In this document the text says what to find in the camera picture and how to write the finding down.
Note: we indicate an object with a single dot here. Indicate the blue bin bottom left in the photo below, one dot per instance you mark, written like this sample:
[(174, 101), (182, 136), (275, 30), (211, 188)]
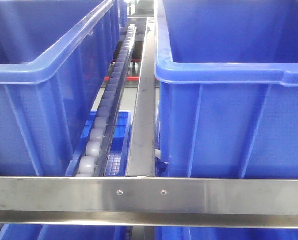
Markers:
[(63, 232)]

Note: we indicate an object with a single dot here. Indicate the blue bin bottom right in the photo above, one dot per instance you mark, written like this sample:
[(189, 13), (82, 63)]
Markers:
[(214, 233)]

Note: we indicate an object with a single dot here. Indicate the stainless steel shelf frame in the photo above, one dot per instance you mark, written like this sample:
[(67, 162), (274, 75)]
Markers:
[(150, 201)]

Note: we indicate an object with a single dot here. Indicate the blue bin lower shelf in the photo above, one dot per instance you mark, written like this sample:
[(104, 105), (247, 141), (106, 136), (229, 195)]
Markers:
[(118, 155)]

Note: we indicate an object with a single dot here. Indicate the steel divider rail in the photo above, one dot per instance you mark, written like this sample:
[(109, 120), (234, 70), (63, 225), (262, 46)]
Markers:
[(142, 152)]

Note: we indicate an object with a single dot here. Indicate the blue bin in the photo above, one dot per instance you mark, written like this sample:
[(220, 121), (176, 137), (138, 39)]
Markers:
[(214, 233), (54, 56), (228, 73), (63, 232)]

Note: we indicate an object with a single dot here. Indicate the blue bin middle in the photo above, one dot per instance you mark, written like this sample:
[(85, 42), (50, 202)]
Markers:
[(228, 73)]

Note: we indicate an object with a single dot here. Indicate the white roller conveyor track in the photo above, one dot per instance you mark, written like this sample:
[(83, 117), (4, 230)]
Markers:
[(95, 153)]

